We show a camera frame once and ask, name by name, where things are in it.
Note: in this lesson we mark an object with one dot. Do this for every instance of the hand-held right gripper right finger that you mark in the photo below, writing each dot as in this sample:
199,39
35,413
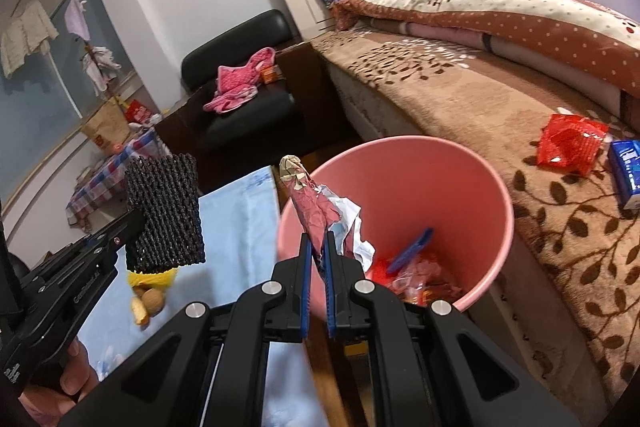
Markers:
329,287

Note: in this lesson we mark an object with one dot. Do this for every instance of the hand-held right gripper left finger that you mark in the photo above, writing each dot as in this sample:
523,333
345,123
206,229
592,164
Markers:
305,287

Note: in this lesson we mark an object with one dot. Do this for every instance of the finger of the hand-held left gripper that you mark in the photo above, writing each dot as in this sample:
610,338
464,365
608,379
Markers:
127,232

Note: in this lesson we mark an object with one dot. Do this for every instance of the black foam net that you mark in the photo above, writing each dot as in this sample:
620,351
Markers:
165,212

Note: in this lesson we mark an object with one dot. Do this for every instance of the red paper wrapper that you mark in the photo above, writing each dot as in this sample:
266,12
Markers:
312,212

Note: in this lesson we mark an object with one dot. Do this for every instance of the pink plastic bin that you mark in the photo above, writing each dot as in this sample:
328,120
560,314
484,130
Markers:
410,187

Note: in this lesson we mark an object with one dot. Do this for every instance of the person's left hand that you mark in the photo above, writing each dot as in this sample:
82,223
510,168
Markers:
70,379

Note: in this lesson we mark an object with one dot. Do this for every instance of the yellow plastic bag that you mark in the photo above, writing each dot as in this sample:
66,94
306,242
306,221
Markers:
150,279

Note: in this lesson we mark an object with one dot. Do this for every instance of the plaid tablecloth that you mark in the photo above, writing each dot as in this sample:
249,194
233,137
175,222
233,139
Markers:
100,177

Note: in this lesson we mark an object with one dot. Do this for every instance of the brown walnut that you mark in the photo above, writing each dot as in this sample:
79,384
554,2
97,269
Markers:
154,302

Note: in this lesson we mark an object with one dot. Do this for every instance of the orange peel chunk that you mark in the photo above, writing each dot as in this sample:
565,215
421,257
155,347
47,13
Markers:
137,312

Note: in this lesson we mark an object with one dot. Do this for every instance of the light blue tablecloth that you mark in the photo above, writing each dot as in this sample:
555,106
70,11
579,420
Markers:
240,217

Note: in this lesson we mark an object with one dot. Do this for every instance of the brown paper bag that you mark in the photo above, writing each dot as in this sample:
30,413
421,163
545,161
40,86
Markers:
107,127

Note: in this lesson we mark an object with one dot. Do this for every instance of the dark wooden side table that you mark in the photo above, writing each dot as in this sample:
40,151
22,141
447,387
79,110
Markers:
180,127

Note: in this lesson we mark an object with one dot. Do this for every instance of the red shopping bag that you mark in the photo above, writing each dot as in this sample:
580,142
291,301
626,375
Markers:
137,112

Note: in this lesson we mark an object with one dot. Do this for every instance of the white hanging garment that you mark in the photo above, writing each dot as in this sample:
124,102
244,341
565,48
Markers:
97,67

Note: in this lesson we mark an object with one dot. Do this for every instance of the pink clothing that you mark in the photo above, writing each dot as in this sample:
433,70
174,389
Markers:
235,82

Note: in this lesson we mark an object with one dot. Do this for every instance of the dark wooden nightstand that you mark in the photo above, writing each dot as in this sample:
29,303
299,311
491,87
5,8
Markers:
310,97

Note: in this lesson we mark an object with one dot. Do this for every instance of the small orange box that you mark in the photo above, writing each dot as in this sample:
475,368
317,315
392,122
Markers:
272,75

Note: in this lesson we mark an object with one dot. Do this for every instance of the lilac hanging cloth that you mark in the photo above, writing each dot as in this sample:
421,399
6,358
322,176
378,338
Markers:
77,19

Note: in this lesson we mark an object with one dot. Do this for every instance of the cream knitted garment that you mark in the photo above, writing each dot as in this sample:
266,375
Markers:
25,37

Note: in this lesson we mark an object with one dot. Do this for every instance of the black leather armchair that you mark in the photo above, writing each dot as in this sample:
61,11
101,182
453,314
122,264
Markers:
240,37

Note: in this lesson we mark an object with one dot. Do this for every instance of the bed with brown leaf cover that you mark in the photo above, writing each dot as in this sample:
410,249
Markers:
475,107

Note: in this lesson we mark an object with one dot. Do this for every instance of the red foil packet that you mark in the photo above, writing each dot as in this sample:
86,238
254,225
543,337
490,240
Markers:
570,142

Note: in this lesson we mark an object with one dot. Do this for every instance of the blue tissue pack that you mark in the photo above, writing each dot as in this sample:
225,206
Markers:
625,172

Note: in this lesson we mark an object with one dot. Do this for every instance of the red polka dot quilt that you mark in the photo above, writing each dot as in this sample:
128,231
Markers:
500,12

